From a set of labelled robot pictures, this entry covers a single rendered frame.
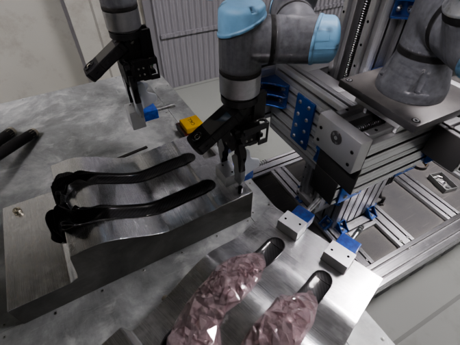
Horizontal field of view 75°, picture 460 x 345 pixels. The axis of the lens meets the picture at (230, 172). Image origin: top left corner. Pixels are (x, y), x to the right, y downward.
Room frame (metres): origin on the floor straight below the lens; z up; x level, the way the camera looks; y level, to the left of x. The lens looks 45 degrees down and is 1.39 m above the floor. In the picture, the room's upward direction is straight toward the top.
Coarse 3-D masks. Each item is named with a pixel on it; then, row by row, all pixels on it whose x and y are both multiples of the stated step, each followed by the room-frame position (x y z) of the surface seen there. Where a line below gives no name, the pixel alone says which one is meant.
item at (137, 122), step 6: (126, 108) 0.68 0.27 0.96; (132, 108) 0.68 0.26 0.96; (144, 108) 0.70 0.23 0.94; (150, 108) 0.70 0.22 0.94; (156, 108) 0.70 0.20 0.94; (162, 108) 0.72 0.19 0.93; (168, 108) 0.73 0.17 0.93; (132, 114) 0.66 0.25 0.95; (144, 114) 0.68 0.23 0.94; (150, 114) 0.69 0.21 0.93; (156, 114) 0.69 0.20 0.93; (132, 120) 0.66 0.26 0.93; (138, 120) 0.67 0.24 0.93; (144, 120) 0.67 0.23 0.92; (132, 126) 0.66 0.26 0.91; (138, 126) 0.66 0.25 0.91; (144, 126) 0.67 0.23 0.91
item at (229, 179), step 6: (222, 162) 0.51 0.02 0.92; (228, 162) 0.51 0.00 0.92; (264, 162) 0.54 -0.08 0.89; (216, 168) 0.50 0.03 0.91; (222, 168) 0.49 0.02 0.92; (228, 168) 0.49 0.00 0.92; (216, 174) 0.50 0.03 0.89; (222, 174) 0.48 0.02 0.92; (228, 174) 0.48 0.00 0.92; (234, 174) 0.48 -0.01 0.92; (252, 174) 0.50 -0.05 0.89; (222, 180) 0.48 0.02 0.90; (228, 180) 0.47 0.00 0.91; (234, 180) 0.47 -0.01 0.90
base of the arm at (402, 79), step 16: (400, 48) 0.64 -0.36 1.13; (400, 64) 0.62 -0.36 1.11; (416, 64) 0.59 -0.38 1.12; (432, 64) 0.58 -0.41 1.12; (384, 80) 0.63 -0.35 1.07; (400, 80) 0.60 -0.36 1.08; (416, 80) 0.58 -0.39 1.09; (432, 80) 0.57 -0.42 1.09; (448, 80) 0.59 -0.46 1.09; (400, 96) 0.58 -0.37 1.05; (416, 96) 0.57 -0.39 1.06; (432, 96) 0.56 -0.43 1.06
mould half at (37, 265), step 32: (64, 160) 0.50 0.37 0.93; (96, 160) 0.52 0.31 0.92; (128, 160) 0.56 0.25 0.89; (160, 160) 0.56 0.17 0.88; (96, 192) 0.41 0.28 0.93; (128, 192) 0.44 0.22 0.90; (160, 192) 0.45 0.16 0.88; (224, 192) 0.45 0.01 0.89; (32, 224) 0.38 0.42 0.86; (96, 224) 0.33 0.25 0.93; (128, 224) 0.34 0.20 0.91; (160, 224) 0.36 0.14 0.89; (192, 224) 0.37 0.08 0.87; (224, 224) 0.41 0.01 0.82; (32, 256) 0.31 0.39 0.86; (64, 256) 0.30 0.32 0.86; (96, 256) 0.28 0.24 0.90; (128, 256) 0.30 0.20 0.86; (160, 256) 0.33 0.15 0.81; (32, 288) 0.24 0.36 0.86; (64, 288) 0.24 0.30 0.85; (96, 288) 0.27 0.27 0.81
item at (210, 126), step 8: (216, 112) 0.50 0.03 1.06; (224, 112) 0.49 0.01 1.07; (232, 112) 0.48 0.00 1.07; (208, 120) 0.49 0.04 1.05; (216, 120) 0.48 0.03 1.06; (224, 120) 0.47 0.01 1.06; (232, 120) 0.47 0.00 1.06; (240, 120) 0.48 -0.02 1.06; (200, 128) 0.48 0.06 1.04; (208, 128) 0.47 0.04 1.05; (216, 128) 0.46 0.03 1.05; (224, 128) 0.46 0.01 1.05; (232, 128) 0.47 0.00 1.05; (192, 136) 0.46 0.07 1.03; (200, 136) 0.46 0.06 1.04; (208, 136) 0.45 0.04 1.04; (216, 136) 0.46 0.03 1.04; (192, 144) 0.45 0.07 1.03; (200, 144) 0.44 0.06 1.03; (208, 144) 0.45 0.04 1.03; (200, 152) 0.44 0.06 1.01
